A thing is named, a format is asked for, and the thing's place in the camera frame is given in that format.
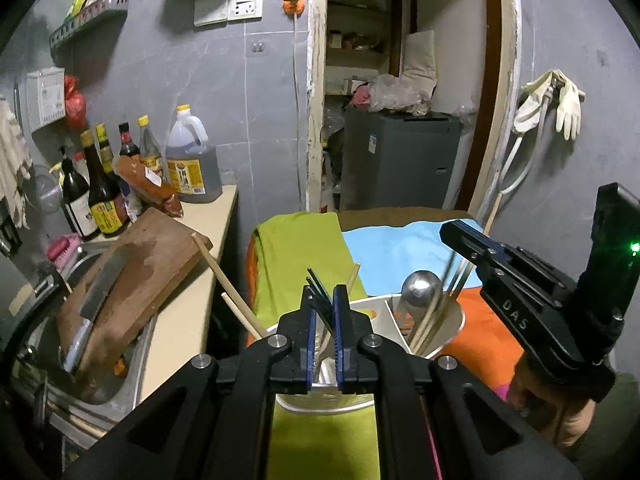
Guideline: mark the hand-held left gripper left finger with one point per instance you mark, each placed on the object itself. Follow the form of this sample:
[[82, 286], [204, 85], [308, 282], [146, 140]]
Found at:
[[307, 340]]

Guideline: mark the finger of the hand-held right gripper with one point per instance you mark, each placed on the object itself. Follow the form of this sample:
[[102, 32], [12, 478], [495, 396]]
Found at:
[[480, 235], [465, 250]]

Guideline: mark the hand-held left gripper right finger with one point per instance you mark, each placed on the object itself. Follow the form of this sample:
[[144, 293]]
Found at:
[[341, 340]]

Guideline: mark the metal fork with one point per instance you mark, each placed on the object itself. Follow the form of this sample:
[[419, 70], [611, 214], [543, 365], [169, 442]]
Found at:
[[322, 305]]

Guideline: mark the white plastic utensil caddy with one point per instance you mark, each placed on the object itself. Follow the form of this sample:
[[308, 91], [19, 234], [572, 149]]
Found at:
[[385, 315]]

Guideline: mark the metal spoon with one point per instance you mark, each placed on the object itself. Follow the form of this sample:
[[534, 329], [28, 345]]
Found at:
[[422, 290]]

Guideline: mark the thick wooden chopstick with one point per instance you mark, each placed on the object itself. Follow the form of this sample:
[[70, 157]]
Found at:
[[240, 316]]

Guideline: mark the wooden chopstick pair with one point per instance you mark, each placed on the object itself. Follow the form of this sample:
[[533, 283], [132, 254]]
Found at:
[[225, 285]]

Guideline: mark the person's right hand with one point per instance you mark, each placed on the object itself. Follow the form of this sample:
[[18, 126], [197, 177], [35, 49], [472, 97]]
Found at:
[[535, 395]]

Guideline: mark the striped colourful cloth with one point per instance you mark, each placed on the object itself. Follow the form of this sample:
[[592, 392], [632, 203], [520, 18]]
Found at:
[[390, 255]]

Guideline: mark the green cloth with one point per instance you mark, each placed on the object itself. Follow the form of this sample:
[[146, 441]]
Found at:
[[300, 250]]

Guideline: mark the grey appliance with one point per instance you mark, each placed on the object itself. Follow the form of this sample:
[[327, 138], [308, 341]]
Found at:
[[400, 160]]

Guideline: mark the beige kitchen counter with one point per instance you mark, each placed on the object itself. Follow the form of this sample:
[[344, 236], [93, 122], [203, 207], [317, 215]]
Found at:
[[190, 300]]

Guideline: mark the cream rubber glove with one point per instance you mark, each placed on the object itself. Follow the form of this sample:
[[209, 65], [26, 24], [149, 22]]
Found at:
[[570, 110], [530, 110]]

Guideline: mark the crumpled clear plastic bags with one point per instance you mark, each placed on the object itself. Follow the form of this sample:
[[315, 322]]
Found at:
[[400, 95]]

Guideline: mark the wooden cutting board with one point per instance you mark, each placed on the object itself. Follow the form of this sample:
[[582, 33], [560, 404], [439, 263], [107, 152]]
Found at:
[[150, 270]]

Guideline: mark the cream pillow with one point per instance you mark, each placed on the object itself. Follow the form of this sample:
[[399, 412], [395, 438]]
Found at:
[[419, 60]]

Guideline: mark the steel sink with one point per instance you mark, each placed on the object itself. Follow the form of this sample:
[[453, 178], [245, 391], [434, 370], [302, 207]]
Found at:
[[125, 385]]

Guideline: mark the steel cleaver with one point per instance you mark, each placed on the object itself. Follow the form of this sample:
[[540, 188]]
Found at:
[[102, 290]]

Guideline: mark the large oil jug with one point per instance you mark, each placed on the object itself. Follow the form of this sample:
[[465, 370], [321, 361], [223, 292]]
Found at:
[[195, 160]]

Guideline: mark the wooden shelf unit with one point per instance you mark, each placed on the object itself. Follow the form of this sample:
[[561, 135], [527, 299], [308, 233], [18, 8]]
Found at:
[[357, 57]]

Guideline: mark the orange sauce packet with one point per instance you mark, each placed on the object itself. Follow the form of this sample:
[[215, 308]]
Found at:
[[150, 185]]

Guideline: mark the dark bottle yellow label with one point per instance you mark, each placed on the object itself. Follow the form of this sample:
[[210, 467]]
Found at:
[[107, 210]]

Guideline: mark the pink brush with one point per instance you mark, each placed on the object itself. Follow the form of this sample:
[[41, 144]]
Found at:
[[62, 247]]

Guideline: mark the dark bottle red cap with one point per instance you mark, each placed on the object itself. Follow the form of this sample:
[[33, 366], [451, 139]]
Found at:
[[128, 142]]

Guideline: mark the dark bottle white label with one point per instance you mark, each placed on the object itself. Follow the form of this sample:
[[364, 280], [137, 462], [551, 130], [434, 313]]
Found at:
[[77, 200]]

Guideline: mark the slim dark bottle yellow cap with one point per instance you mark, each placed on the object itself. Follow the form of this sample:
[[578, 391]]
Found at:
[[105, 145]]

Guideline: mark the orange plug adapter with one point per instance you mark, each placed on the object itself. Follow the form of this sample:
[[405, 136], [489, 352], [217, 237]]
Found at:
[[292, 4]]

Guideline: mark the metal strainer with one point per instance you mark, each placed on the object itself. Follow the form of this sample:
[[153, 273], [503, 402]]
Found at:
[[46, 190]]

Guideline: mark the red plastic bag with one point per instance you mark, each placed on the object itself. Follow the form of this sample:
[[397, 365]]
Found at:
[[75, 105]]

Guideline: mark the white hanging towel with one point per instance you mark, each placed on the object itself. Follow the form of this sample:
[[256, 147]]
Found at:
[[12, 160]]

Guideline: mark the white door frame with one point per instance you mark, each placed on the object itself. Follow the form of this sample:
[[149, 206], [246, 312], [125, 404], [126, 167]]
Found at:
[[316, 110]]

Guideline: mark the small wall hook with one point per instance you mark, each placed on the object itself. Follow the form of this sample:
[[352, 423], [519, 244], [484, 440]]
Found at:
[[257, 47]]

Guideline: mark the white wall socket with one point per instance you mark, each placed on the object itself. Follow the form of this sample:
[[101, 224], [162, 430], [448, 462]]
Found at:
[[245, 6]]

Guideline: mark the grey switch plate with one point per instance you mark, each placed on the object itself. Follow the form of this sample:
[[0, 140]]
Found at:
[[210, 10]]

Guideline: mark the white wall box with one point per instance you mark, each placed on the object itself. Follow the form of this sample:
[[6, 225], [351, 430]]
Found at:
[[46, 100]]

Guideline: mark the grey wall rack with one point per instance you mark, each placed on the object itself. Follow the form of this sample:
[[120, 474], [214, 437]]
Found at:
[[95, 15]]

